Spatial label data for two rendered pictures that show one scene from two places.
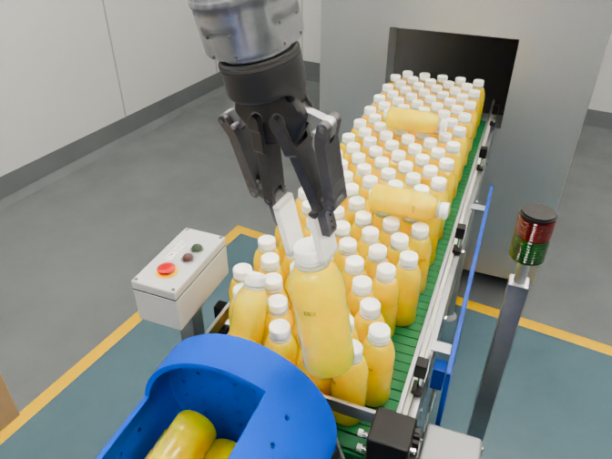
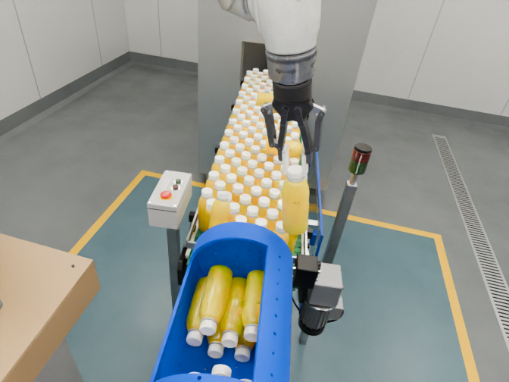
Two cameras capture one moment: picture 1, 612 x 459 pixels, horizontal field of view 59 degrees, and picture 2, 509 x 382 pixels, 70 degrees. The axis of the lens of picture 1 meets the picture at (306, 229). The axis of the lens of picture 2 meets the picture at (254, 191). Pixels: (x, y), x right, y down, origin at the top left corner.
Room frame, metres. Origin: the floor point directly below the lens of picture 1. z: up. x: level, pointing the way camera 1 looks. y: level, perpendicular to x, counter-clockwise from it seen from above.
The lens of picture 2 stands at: (-0.13, 0.31, 1.87)
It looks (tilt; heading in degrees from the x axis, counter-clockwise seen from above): 37 degrees down; 340
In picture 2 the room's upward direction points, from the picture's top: 7 degrees clockwise
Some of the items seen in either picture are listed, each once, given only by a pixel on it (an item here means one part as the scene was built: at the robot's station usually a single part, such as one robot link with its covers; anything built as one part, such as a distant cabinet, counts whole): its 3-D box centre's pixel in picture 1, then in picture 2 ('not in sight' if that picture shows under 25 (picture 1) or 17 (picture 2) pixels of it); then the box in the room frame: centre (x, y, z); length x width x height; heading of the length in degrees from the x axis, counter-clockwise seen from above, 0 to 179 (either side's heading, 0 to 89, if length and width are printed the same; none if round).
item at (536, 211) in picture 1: (528, 247); (357, 165); (0.82, -0.41, 1.18); 0.06 x 0.06 x 0.16
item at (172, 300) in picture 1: (183, 275); (170, 198); (0.89, 0.26, 1.05); 0.20 x 0.10 x 0.10; 158
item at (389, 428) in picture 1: (387, 444); (304, 272); (0.56, -0.14, 0.95); 0.10 x 0.07 x 0.10; 68
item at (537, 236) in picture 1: (535, 225); (361, 154); (0.82, -0.41, 1.23); 0.06 x 0.06 x 0.04
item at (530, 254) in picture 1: (529, 245); (357, 164); (0.82, -0.41, 1.18); 0.06 x 0.06 x 0.05
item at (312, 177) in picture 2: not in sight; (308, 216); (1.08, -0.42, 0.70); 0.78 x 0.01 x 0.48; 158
